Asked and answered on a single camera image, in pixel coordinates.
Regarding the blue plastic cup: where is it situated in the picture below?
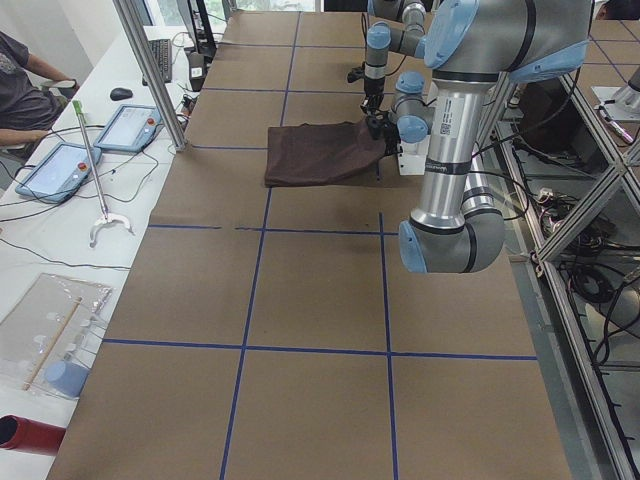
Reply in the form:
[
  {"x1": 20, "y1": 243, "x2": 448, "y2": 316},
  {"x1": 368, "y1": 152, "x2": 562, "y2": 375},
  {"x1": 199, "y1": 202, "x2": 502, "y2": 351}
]
[{"x1": 44, "y1": 361, "x2": 90, "y2": 398}]

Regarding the brown t-shirt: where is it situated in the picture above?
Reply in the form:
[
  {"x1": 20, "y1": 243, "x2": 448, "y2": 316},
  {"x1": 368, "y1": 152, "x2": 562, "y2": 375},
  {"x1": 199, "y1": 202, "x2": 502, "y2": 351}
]
[{"x1": 264, "y1": 120, "x2": 386, "y2": 187}]

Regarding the seated person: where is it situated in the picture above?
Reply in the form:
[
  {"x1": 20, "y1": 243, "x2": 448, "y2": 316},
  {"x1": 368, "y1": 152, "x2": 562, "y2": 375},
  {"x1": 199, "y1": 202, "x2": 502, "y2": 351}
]
[{"x1": 1, "y1": 32, "x2": 79, "y2": 147}]

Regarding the aluminium frame post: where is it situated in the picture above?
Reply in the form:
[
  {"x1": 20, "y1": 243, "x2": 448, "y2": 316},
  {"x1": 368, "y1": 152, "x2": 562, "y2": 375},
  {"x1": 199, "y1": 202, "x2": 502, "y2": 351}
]
[{"x1": 113, "y1": 0, "x2": 187, "y2": 152}]

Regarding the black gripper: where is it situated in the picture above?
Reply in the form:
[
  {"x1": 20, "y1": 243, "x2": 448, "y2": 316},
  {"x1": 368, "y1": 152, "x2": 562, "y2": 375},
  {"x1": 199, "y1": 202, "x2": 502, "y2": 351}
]
[
  {"x1": 381, "y1": 120, "x2": 401, "y2": 155},
  {"x1": 360, "y1": 77, "x2": 384, "y2": 116}
]

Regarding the black computer mouse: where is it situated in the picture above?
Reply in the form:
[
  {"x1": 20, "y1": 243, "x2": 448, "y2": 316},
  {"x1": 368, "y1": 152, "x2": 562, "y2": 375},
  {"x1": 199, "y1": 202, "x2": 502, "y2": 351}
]
[{"x1": 109, "y1": 87, "x2": 133, "y2": 101}]

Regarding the teach pendant tablet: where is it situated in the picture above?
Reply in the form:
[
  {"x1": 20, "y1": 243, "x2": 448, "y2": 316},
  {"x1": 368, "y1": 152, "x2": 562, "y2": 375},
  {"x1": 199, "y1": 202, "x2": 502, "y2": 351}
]
[
  {"x1": 93, "y1": 105, "x2": 161, "y2": 153},
  {"x1": 15, "y1": 142, "x2": 91, "y2": 204}
]

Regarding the black box with label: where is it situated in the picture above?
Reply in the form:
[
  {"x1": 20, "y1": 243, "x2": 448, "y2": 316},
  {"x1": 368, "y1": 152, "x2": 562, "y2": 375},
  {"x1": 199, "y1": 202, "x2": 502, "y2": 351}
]
[{"x1": 187, "y1": 51, "x2": 207, "y2": 92}]

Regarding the black keyboard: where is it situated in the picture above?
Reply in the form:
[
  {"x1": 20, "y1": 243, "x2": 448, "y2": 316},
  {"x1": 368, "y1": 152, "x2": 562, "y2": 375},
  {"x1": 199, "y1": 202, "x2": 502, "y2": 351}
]
[{"x1": 147, "y1": 39, "x2": 173, "y2": 83}]

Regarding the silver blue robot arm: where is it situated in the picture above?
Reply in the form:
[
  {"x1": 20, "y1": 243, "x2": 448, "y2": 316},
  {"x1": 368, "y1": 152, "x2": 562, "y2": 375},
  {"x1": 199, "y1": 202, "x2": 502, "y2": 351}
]
[
  {"x1": 399, "y1": 1, "x2": 592, "y2": 273},
  {"x1": 361, "y1": 0, "x2": 432, "y2": 114}
]

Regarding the clear plastic bag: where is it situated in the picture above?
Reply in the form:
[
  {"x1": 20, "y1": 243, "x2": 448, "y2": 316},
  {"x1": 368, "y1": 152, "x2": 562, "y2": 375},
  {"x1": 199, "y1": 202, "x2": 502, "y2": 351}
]
[{"x1": 1, "y1": 274, "x2": 112, "y2": 398}]

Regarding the red cylinder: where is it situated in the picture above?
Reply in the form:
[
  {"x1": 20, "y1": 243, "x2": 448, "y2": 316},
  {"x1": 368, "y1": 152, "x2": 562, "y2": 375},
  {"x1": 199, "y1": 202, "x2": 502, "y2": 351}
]
[{"x1": 1, "y1": 415, "x2": 66, "y2": 456}]

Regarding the wooden stick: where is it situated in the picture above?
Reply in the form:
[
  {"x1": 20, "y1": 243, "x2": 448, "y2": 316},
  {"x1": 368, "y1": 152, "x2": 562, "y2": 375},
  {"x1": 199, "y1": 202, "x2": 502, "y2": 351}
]
[{"x1": 22, "y1": 297, "x2": 82, "y2": 391}]

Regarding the far teach pendant tablet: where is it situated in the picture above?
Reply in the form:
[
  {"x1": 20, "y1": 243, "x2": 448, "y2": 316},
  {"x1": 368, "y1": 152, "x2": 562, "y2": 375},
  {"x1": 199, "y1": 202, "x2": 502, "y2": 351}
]
[{"x1": 93, "y1": 105, "x2": 161, "y2": 153}]

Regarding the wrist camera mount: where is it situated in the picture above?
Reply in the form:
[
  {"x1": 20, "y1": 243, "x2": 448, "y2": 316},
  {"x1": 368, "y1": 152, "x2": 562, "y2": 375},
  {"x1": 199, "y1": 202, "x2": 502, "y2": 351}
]
[
  {"x1": 365, "y1": 113, "x2": 387, "y2": 140},
  {"x1": 347, "y1": 66, "x2": 365, "y2": 84}
]

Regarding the reacher grabber stick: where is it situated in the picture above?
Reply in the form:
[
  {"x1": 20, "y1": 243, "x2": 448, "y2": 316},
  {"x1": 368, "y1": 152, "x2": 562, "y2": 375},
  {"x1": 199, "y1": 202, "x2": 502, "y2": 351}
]
[{"x1": 72, "y1": 100, "x2": 134, "y2": 248}]

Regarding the near teach pendant tablet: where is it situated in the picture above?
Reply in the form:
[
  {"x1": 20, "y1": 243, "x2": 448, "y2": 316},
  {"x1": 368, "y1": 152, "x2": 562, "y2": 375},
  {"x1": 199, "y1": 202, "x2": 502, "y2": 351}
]
[{"x1": 15, "y1": 142, "x2": 91, "y2": 204}]

